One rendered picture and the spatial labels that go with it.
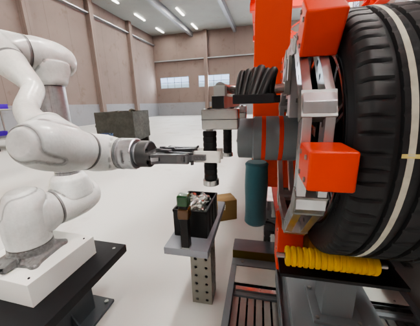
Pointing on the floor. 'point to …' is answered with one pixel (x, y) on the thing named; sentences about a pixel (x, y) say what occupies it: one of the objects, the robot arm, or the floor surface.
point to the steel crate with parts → (123, 123)
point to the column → (204, 278)
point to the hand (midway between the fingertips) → (209, 154)
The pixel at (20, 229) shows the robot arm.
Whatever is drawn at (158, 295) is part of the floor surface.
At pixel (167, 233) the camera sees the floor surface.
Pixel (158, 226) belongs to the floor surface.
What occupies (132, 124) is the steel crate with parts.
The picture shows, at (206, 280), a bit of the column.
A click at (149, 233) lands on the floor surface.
